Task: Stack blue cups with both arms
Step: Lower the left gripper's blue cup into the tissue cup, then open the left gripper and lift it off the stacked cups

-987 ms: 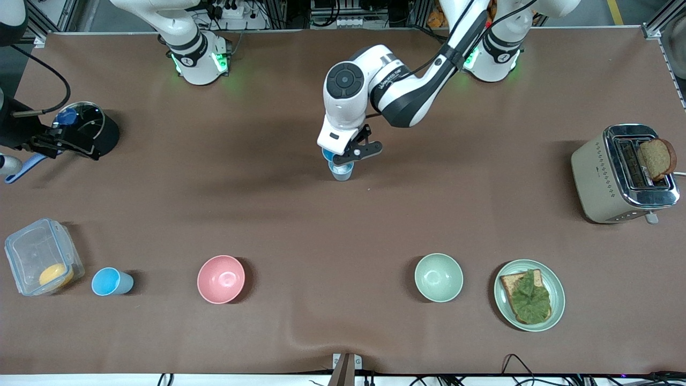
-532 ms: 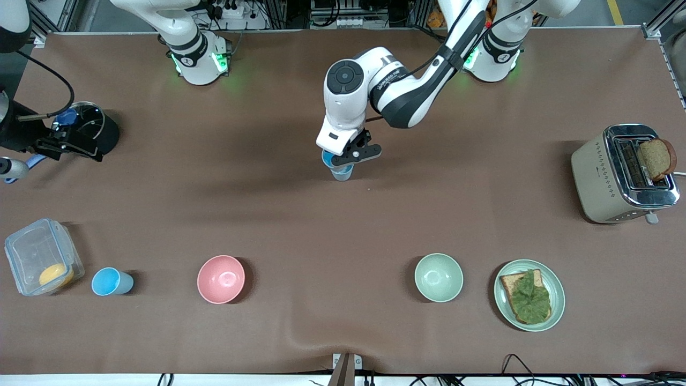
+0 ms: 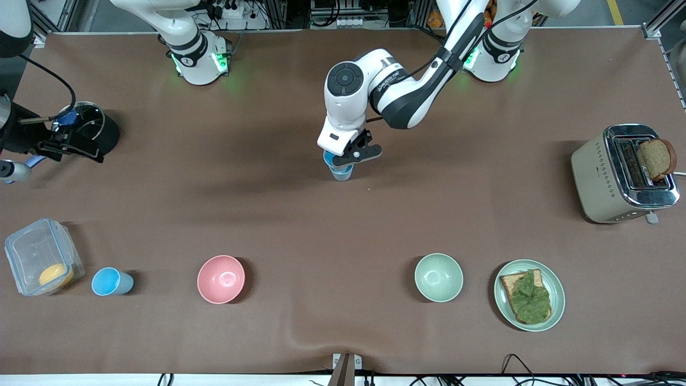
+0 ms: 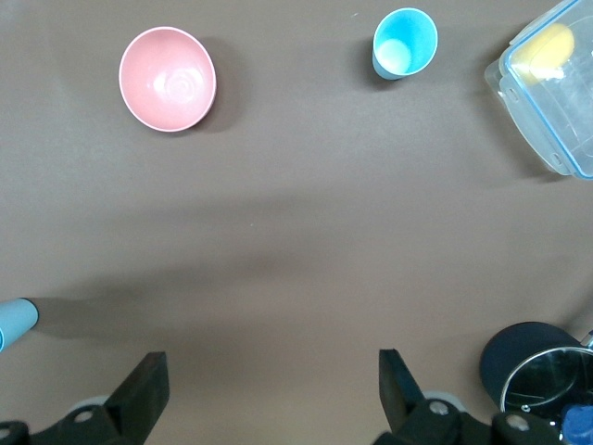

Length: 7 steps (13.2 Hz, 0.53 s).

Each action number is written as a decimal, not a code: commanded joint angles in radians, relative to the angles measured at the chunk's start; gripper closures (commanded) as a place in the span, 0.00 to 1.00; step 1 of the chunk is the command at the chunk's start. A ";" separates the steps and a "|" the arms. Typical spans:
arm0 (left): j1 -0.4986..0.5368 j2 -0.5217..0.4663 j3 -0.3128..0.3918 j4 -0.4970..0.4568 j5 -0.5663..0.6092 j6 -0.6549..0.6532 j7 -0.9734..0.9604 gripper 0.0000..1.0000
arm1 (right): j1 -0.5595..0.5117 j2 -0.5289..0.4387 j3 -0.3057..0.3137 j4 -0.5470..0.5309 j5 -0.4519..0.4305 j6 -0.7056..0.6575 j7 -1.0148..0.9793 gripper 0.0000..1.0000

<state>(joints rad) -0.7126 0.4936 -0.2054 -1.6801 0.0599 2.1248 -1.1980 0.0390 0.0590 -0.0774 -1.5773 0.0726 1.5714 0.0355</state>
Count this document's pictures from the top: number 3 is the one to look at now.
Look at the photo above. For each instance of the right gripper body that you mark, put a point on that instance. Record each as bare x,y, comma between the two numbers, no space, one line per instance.
17,128

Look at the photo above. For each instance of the blue plastic cup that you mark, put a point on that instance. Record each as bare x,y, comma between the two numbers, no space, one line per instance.
110,281
328,158
343,174

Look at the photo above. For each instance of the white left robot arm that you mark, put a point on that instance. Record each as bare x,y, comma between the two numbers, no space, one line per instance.
402,96

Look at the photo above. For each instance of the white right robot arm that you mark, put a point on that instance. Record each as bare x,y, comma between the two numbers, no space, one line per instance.
187,59

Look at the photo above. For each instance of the glass lid with blue knob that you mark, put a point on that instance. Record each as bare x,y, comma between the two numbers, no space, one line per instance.
88,120

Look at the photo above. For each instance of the clear plastic food container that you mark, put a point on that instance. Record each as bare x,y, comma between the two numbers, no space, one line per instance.
32,252

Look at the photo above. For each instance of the orange round food piece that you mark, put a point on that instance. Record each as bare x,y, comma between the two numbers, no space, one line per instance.
56,274

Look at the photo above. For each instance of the bags of orange rolls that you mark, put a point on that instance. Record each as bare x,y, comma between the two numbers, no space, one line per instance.
435,20

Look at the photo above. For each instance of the pale green bowl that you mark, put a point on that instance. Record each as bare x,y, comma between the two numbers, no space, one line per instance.
438,277

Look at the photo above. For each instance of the white power strip with plugs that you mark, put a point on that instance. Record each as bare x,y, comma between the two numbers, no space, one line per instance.
230,9

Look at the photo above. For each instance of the pink bowl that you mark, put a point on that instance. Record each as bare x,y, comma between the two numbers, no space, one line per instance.
221,279

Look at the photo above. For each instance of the square brown bread slice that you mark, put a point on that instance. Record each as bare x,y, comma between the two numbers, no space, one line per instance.
509,281

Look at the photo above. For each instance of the green lettuce leaf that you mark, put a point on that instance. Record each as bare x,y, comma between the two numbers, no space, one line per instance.
530,300

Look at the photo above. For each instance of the beige and chrome toaster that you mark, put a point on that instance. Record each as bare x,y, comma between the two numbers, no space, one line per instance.
595,177

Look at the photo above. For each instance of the pale green plate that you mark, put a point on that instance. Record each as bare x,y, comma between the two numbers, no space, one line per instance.
557,292

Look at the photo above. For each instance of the round-topped brown bread slice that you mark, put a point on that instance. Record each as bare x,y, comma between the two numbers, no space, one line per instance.
656,158

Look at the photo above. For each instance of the metal table edge bracket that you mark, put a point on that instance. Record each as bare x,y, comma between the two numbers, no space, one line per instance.
343,370

